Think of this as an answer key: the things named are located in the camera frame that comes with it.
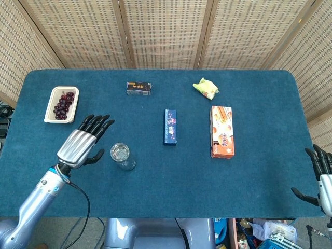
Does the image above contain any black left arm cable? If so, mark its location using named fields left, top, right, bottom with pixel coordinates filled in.
left=62, top=181, right=91, bottom=249

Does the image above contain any small black box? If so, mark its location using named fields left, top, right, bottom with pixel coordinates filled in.
left=126, top=81, right=153, bottom=96

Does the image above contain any black equipment with cables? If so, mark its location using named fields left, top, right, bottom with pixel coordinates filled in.
left=0, top=100, right=14, bottom=139

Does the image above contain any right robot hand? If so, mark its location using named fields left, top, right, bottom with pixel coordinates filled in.
left=290, top=144, right=332, bottom=218

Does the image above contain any dark red grape bunch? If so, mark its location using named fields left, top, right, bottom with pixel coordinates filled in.
left=53, top=91, right=75, bottom=121

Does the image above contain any blue white patterned box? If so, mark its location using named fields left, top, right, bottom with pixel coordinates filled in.
left=259, top=232, right=300, bottom=249

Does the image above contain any black cable with metal plug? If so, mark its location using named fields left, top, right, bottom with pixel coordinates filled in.
left=305, top=224, right=332, bottom=249

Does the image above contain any blue felt table cloth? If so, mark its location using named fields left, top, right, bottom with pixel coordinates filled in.
left=0, top=68, right=324, bottom=218

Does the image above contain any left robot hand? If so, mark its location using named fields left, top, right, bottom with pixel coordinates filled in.
left=56, top=114, right=115, bottom=169

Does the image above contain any yellow green snack packet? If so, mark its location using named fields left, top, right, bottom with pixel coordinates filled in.
left=192, top=77, right=219, bottom=101

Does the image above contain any white plastic bag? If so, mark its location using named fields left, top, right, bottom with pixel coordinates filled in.
left=252, top=218, right=297, bottom=241

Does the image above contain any beige rectangular tray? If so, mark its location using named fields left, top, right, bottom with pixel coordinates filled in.
left=43, top=86, right=80, bottom=124

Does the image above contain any grey robot torso base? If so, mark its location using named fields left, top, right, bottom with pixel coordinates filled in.
left=103, top=217, right=216, bottom=249

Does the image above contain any dark blue long box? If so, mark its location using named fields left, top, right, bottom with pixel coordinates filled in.
left=163, top=109, right=178, bottom=146

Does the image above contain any orange biscuit box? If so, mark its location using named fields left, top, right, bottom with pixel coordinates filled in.
left=209, top=105, right=236, bottom=159

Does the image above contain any clear glass jar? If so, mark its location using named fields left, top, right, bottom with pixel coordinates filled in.
left=110, top=142, right=136, bottom=172

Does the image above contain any blue plastic container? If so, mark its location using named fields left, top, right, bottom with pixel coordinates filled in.
left=213, top=217, right=229, bottom=246

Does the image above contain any woven bamboo screen panel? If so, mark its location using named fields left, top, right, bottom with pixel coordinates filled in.
left=268, top=0, right=332, bottom=146
left=0, top=0, right=64, bottom=104
left=119, top=0, right=214, bottom=70
left=19, top=0, right=133, bottom=70
left=199, top=0, right=317, bottom=70

